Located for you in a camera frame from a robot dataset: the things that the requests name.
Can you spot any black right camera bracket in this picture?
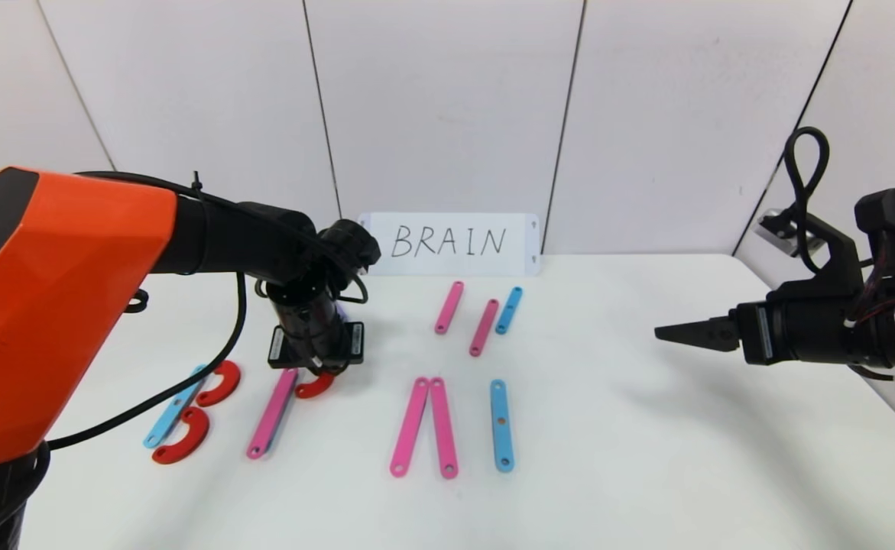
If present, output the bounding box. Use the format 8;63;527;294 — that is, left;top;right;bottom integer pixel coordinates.
772;214;864;303

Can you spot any small red half ring piece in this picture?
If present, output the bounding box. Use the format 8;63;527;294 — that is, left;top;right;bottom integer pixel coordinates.
294;371;336;400

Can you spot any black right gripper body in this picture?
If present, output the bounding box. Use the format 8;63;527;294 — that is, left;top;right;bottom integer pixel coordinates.
734;295;852;366

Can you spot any white BRAIN sign card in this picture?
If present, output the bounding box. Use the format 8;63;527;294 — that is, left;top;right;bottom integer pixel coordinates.
357;213;540;276

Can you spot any black right arm cable loop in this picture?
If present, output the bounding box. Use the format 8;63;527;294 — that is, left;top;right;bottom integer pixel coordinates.
783;126;830;276

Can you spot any long blue flat bar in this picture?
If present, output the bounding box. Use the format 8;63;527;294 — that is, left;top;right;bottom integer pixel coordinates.
142;364;211;449

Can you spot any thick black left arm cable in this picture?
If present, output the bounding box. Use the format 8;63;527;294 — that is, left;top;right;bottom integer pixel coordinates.
46;271;248;451

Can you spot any short blue flat bar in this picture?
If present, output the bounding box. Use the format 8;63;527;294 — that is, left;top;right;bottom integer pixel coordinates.
495;286;524;335

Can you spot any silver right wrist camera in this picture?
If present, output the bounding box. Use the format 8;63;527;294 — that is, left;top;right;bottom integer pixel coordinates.
755;208;811;257

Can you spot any pink bar with holes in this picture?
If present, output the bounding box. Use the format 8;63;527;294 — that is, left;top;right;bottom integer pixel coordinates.
390;377;431;479
429;377;460;480
433;282;465;337
469;299;500;358
246;369;300;461

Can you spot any blue bar with orange underside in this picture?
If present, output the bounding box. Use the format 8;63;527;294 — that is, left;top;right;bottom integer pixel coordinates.
490;380;514;472

